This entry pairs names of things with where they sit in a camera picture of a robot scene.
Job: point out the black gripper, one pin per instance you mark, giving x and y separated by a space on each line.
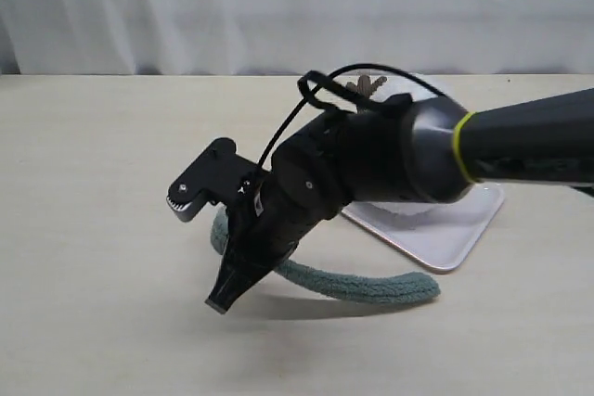
266 223

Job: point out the green fuzzy scarf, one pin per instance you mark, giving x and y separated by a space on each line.
409 289

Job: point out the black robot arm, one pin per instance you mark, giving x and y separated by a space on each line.
428 151

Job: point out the white plush snowman toy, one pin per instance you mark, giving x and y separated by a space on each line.
379 88

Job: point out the white rectangular tray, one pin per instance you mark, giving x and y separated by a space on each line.
437 237

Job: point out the white backdrop curtain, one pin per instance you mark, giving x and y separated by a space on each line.
291 36

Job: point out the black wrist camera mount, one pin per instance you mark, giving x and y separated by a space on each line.
215 176

